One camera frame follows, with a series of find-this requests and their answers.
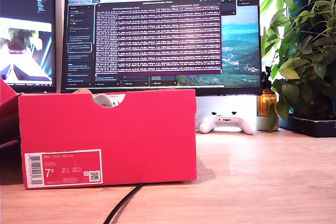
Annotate blue suede sneaker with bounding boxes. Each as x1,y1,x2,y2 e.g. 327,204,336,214
92,93,126,108

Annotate black table cable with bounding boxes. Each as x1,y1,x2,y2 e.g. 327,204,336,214
102,184,144,224

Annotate tan packing paper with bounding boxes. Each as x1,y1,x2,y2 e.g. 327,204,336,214
71,89,94,99

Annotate black plant tray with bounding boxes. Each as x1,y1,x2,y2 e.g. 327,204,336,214
278,115,336,138

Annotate white game controller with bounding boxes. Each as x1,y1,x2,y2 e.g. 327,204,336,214
198,111,257,135

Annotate large black computer monitor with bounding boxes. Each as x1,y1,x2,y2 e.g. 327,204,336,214
60,0,264,97

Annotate dark green potted plant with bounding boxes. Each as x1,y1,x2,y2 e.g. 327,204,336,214
270,0,336,122

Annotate red cardboard shoebox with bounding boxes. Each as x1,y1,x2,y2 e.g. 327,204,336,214
0,78,197,190

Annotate white ceramic pot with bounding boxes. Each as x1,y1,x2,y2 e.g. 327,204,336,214
256,115,280,132

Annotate amber pump bottle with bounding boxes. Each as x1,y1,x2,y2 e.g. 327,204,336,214
257,66,278,118

